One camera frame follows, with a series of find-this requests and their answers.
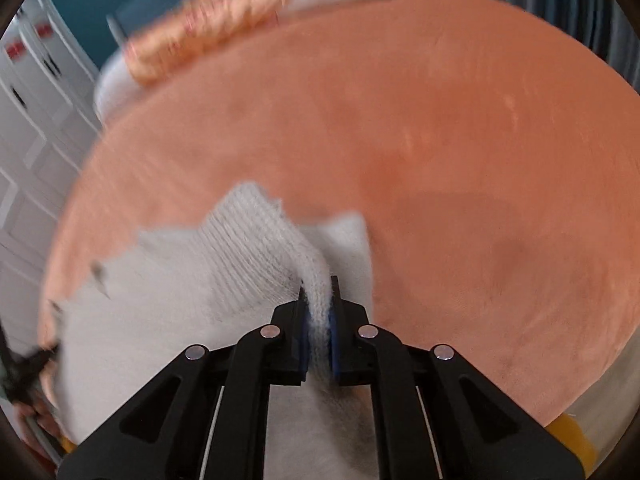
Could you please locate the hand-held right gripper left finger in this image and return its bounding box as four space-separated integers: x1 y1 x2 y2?
57 285 308 480

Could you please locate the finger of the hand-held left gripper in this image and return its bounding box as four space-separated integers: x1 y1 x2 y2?
0 320 63 403

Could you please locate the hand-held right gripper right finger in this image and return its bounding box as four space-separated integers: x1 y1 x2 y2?
329 276 586 480

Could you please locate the cream sweater with black hearts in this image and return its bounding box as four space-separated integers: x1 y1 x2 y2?
50 182 381 480

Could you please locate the person's left hand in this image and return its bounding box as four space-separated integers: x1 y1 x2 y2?
12 400 63 448

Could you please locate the orange plush blanket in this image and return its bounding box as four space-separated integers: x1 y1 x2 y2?
37 0 640 426

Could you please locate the white panelled wardrobe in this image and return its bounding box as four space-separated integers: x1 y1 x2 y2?
0 0 106 351

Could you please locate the white mattress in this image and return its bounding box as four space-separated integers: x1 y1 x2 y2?
545 355 621 456

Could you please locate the grey-blue curtain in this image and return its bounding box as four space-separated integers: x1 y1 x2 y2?
470 0 640 91

